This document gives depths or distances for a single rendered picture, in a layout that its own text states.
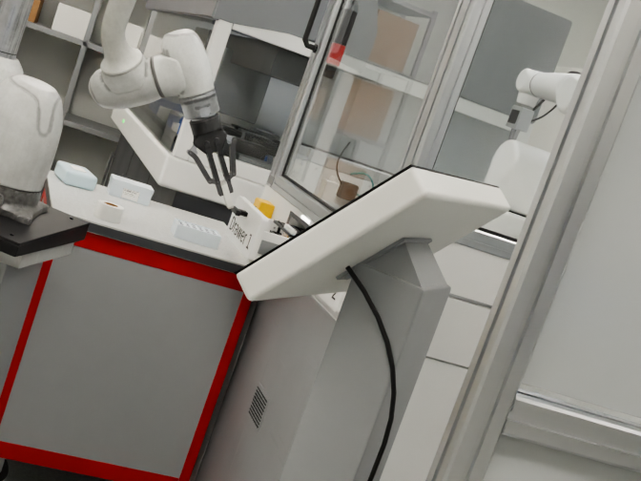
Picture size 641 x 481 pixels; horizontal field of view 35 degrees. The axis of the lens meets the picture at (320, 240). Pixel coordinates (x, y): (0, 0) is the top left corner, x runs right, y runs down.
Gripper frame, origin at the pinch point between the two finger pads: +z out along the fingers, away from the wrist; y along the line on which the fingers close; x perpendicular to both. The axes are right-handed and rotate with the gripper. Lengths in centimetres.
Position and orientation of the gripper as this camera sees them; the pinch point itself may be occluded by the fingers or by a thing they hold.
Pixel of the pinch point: (226, 194)
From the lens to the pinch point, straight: 257.2
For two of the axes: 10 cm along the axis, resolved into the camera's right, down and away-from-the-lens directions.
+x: -2.7, -2.3, 9.3
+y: 9.3, -3.1, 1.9
